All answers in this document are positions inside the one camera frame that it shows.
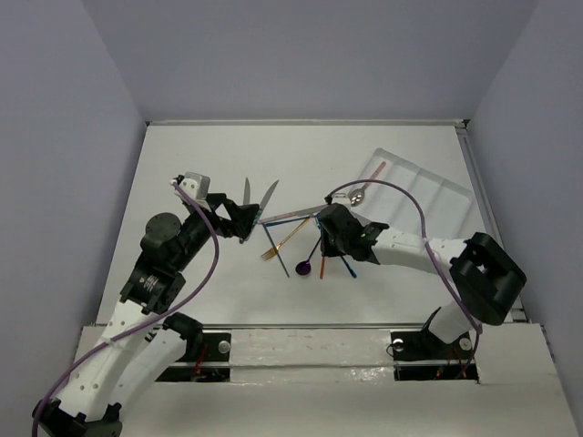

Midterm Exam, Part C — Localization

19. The blue chopstick horizontal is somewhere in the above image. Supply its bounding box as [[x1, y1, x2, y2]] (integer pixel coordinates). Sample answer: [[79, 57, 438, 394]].
[[262, 216, 312, 227]]

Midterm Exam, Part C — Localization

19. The white divided utensil tray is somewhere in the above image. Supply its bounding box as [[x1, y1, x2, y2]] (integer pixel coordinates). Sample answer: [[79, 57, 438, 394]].
[[352, 148, 474, 239]]

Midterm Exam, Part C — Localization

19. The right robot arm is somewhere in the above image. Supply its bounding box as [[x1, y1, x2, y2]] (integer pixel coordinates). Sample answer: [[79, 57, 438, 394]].
[[317, 203, 527, 357]]

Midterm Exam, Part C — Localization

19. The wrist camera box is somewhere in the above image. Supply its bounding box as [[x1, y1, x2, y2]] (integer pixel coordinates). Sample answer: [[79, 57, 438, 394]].
[[324, 192, 352, 208], [170, 172, 210, 202]]

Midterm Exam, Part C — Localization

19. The blue chopstick diagonal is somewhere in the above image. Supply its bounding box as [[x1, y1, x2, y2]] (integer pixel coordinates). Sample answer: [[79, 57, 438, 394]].
[[261, 224, 290, 278]]

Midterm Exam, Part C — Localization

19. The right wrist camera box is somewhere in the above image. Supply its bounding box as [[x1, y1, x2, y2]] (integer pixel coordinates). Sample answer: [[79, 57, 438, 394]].
[[324, 192, 352, 208]]

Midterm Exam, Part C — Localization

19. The gold fork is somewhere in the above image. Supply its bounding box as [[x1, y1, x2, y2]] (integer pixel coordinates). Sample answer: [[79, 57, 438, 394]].
[[277, 219, 311, 252]]

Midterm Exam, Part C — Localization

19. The silver knife dark handle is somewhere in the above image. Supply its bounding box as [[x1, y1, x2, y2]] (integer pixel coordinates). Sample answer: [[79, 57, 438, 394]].
[[242, 178, 251, 205]]

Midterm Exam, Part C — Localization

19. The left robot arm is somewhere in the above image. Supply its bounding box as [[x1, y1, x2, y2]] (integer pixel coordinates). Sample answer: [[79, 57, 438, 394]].
[[31, 188, 261, 436]]

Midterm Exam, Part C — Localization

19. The silver knife teal handle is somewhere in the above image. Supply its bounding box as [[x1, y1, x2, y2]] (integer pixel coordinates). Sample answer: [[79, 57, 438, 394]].
[[253, 180, 280, 229]]

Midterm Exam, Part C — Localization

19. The silver spoon pink handle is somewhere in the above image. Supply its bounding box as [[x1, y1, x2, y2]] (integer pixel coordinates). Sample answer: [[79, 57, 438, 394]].
[[349, 161, 386, 207]]

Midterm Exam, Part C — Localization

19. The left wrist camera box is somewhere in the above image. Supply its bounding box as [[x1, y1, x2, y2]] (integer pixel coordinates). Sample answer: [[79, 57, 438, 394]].
[[170, 172, 210, 202]]

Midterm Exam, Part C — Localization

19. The purple spoon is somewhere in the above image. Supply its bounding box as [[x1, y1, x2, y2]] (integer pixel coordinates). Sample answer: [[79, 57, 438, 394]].
[[295, 238, 322, 277]]

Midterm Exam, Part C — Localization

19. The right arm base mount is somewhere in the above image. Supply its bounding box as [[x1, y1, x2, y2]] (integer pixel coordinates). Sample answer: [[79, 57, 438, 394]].
[[385, 330, 479, 381]]

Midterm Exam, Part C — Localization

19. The blue fork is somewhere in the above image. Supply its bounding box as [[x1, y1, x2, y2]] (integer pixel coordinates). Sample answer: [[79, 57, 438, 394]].
[[315, 218, 357, 279]]

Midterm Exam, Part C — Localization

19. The silver knife pink handle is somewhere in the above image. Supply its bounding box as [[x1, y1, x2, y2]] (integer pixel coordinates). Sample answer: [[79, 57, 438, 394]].
[[259, 205, 326, 224]]

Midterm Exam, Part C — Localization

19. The aluminium frame rail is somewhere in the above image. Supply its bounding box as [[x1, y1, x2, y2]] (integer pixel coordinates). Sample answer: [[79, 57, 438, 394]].
[[146, 118, 466, 129]]

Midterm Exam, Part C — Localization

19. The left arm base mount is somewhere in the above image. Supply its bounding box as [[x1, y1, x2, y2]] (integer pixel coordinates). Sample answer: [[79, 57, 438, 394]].
[[156, 331, 231, 383]]

